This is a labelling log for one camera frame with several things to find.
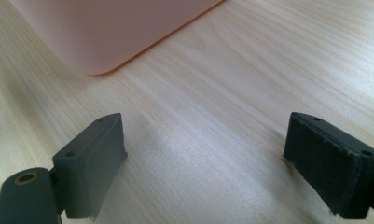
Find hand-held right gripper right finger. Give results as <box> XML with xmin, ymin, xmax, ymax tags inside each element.
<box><xmin>282</xmin><ymin>111</ymin><xmax>374</xmax><ymax>220</ymax></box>

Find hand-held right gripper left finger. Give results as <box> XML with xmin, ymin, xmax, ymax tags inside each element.
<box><xmin>51</xmin><ymin>112</ymin><xmax>129</xmax><ymax>222</ymax></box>

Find pink plastic container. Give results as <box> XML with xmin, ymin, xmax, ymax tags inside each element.
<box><xmin>8</xmin><ymin>0</ymin><xmax>225</xmax><ymax>77</ymax></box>

